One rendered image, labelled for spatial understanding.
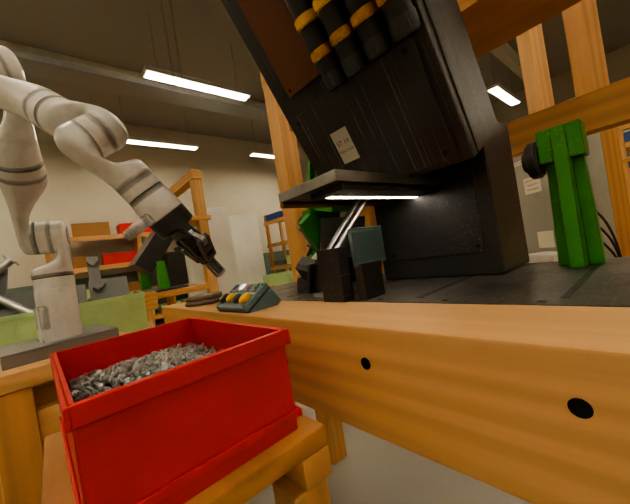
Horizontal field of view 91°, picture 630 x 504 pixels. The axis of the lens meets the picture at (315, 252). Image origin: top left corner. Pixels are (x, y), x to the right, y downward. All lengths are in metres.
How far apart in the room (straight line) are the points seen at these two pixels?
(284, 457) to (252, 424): 0.05
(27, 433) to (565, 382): 0.99
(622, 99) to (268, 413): 0.96
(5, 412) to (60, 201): 7.11
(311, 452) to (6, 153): 0.87
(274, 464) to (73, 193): 7.79
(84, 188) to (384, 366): 7.85
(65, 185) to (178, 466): 7.81
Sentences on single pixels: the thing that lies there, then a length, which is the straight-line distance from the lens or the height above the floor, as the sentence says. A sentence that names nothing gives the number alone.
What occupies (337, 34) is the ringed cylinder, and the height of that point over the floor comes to 1.34.
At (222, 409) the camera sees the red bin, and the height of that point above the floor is 0.86.
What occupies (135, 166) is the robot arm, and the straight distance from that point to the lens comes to 0.64.
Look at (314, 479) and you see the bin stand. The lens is 0.44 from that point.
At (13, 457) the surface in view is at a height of 0.67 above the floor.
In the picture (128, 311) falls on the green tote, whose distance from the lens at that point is 1.46.
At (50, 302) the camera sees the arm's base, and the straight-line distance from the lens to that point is 1.09.
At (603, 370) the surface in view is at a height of 0.88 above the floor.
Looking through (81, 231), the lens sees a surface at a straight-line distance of 7.36.
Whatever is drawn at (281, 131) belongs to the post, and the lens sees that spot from 1.58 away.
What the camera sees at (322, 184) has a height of 1.11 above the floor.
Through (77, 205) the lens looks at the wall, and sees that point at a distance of 7.98.
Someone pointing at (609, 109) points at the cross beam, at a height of 1.22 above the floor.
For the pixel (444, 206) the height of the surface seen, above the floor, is 1.06.
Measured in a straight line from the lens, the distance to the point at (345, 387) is 0.48.
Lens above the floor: 1.00
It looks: level
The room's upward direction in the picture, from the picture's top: 9 degrees counter-clockwise
